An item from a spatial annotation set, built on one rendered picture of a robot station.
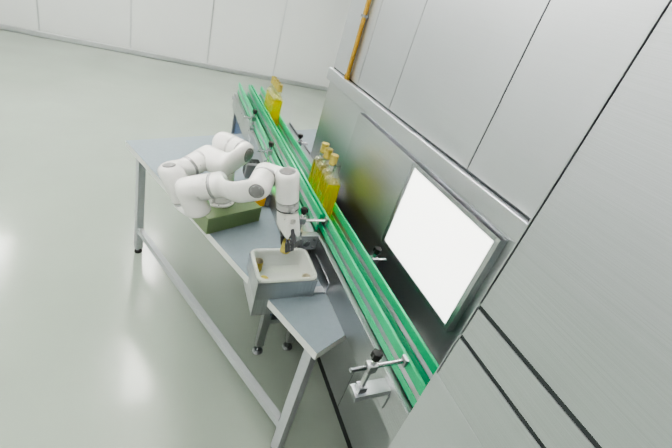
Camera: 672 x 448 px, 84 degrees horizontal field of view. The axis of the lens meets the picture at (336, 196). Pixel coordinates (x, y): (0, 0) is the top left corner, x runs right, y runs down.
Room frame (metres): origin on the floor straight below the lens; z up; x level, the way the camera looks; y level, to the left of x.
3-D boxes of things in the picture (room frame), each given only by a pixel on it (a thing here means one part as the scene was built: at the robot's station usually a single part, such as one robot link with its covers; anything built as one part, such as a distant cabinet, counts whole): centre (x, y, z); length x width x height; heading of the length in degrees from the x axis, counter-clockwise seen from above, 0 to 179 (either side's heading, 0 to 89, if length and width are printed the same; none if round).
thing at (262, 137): (2.02, 0.53, 0.93); 1.75 x 0.01 x 0.08; 29
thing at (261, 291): (1.10, 0.08, 0.79); 0.27 x 0.17 x 0.08; 119
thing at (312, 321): (1.91, 0.09, 0.73); 1.58 x 1.52 x 0.04; 53
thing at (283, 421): (1.36, 0.49, 0.36); 1.51 x 0.09 x 0.71; 53
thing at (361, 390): (0.67, -0.24, 0.90); 0.17 x 0.05 x 0.23; 119
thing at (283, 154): (2.05, 0.46, 0.93); 1.75 x 0.01 x 0.08; 29
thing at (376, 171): (1.24, -0.22, 1.15); 0.90 x 0.03 x 0.34; 29
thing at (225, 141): (1.38, 0.48, 1.06); 0.13 x 0.10 x 0.16; 69
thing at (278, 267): (1.08, 0.11, 0.80); 0.22 x 0.17 x 0.09; 119
